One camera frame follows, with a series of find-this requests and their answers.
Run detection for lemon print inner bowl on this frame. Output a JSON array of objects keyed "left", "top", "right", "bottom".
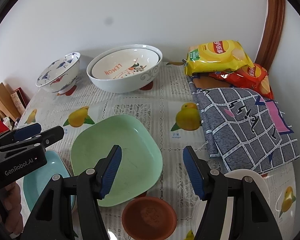
[{"left": 91, "top": 48, "right": 159, "bottom": 80}]

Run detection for yellow chips bag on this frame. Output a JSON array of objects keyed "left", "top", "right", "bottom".
[{"left": 184, "top": 40, "right": 254, "bottom": 76}]

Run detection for person's left hand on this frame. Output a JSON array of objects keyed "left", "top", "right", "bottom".
[{"left": 0, "top": 182, "right": 24, "bottom": 235}]

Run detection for brown patterned book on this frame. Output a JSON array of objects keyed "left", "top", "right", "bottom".
[{"left": 10, "top": 87, "right": 30, "bottom": 115}]

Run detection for blue white patterned bowl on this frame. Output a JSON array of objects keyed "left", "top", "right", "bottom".
[{"left": 36, "top": 52, "right": 81, "bottom": 94}]

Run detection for grey checked folded cloth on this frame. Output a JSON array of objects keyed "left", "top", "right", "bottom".
[{"left": 187, "top": 77, "right": 300, "bottom": 174}]

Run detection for large white ceramic bowl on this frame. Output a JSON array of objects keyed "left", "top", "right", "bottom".
[{"left": 87, "top": 44, "right": 163, "bottom": 94}]

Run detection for brown clay bowl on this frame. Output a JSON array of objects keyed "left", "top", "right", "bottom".
[{"left": 121, "top": 197, "right": 177, "bottom": 239}]

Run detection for green square plastic plate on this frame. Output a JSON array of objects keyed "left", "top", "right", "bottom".
[{"left": 70, "top": 115, "right": 163, "bottom": 207}]

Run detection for brown wooden door frame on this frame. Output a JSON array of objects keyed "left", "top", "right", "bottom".
[{"left": 255, "top": 0, "right": 286, "bottom": 72}]

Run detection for blue square plastic plate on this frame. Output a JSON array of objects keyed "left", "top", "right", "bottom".
[{"left": 23, "top": 150, "right": 71, "bottom": 211}]

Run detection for red chips bag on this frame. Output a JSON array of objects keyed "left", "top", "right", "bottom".
[{"left": 209, "top": 63, "right": 274, "bottom": 100}]

